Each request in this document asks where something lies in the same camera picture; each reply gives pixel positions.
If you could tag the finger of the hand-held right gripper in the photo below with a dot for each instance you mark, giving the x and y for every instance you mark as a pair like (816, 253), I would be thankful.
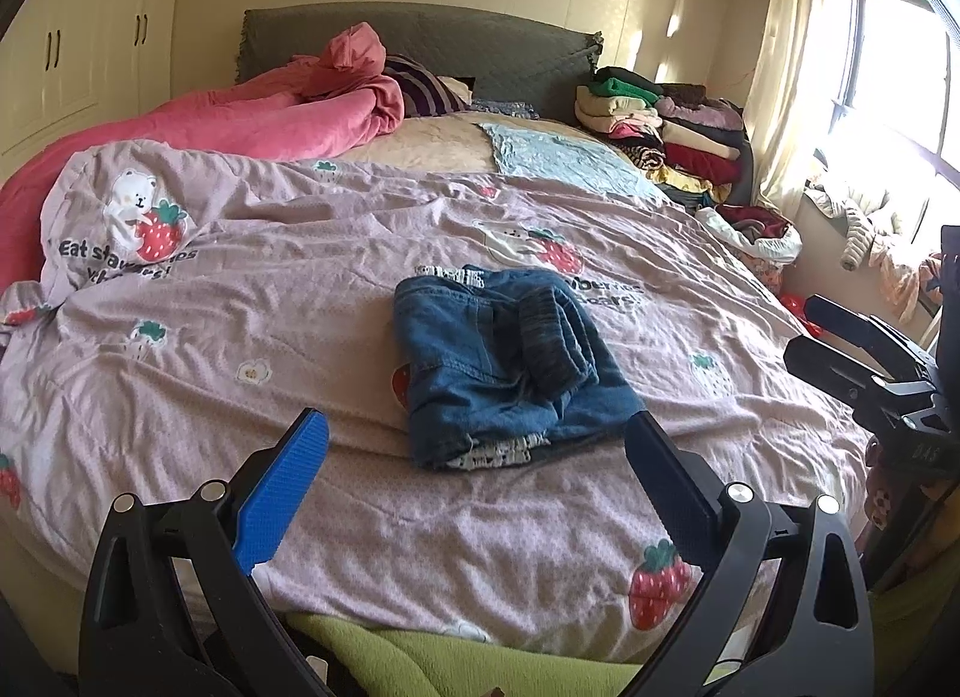
(847, 326)
(829, 367)

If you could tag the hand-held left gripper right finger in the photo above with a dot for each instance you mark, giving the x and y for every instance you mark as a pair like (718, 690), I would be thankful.
(675, 494)

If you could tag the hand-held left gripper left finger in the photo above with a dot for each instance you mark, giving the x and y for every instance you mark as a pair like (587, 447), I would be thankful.
(289, 487)

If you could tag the blue denim pants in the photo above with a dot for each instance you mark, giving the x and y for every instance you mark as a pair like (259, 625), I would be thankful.
(480, 367)

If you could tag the heap of pale clothes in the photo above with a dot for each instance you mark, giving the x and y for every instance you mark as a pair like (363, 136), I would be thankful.
(870, 232)

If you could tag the white and red clothes heap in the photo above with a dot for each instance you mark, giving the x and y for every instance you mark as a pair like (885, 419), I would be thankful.
(757, 232)

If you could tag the pink strawberry print duvet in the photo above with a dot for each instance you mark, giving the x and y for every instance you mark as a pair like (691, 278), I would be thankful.
(300, 277)

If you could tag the green clothing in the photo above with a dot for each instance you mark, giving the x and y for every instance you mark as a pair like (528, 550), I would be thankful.
(450, 671)

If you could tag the window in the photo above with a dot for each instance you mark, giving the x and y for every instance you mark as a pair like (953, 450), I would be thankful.
(900, 82)

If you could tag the pile of folded clothes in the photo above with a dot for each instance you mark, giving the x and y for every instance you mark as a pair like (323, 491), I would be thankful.
(675, 135)

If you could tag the cream curtain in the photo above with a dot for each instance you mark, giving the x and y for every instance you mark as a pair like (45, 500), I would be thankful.
(795, 52)

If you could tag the light blue cloth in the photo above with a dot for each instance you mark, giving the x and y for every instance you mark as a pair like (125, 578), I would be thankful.
(562, 157)

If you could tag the pink blanket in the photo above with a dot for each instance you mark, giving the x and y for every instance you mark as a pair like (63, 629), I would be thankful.
(247, 120)

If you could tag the beige bed sheet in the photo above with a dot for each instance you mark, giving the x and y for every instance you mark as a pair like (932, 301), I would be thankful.
(427, 138)

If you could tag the purple striped pillow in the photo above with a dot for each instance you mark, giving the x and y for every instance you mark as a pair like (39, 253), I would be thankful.
(427, 90)

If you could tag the grey quilted headboard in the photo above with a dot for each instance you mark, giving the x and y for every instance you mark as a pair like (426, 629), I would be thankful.
(487, 45)

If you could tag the cream wardrobe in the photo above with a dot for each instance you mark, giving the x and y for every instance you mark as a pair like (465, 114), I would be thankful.
(82, 45)

